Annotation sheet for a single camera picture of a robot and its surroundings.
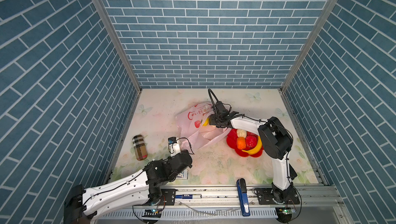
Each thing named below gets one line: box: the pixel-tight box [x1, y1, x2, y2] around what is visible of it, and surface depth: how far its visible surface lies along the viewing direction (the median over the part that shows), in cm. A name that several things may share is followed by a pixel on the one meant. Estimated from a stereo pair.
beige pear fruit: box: [236, 129, 247, 139], surface depth 92 cm
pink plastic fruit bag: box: [175, 101, 232, 155], surface depth 89 cm
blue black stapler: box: [236, 177, 251, 217], surface depth 72 cm
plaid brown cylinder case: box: [132, 134, 148, 162], surface depth 89 cm
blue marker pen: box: [175, 194, 203, 200], surface depth 75 cm
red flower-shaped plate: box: [225, 128, 264, 158], surface depth 89 cm
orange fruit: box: [236, 136, 246, 150], surface depth 88 cm
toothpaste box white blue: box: [175, 168, 188, 180], surface depth 80 cm
